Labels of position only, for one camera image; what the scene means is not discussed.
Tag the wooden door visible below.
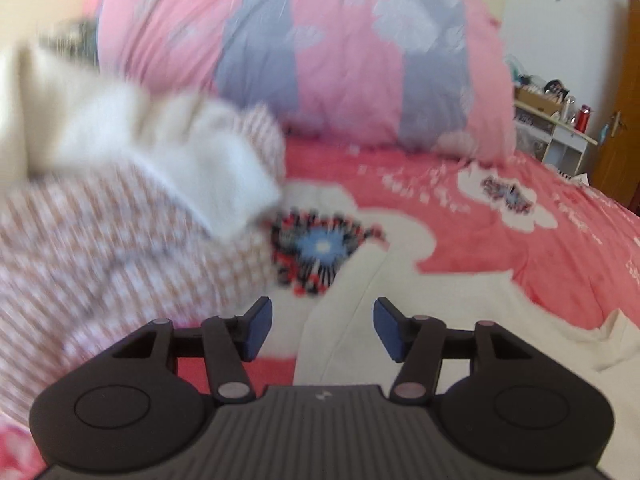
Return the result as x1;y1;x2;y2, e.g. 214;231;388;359
587;0;640;213

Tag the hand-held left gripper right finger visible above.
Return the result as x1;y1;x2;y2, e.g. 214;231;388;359
374;296;534;404

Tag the white desk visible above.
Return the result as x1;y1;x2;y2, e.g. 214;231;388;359
512;100;598;178

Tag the pink grey floral quilt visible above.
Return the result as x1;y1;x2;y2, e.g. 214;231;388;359
95;0;518;163

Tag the pink cream headboard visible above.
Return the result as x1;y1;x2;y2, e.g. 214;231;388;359
0;0;108;186

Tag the pink checked garment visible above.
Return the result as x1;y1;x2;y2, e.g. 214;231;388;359
0;42;288;426

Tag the clear plastic bag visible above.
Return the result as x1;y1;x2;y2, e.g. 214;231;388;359
515;125;551;158

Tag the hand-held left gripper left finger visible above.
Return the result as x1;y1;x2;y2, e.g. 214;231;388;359
112;296;274;404

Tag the grey patterned pillow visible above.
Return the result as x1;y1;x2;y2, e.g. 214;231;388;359
37;19;101;68

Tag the red floral blanket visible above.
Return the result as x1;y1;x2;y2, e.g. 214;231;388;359
0;137;640;480

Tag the cardboard box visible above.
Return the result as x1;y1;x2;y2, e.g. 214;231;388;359
515;85;566;116

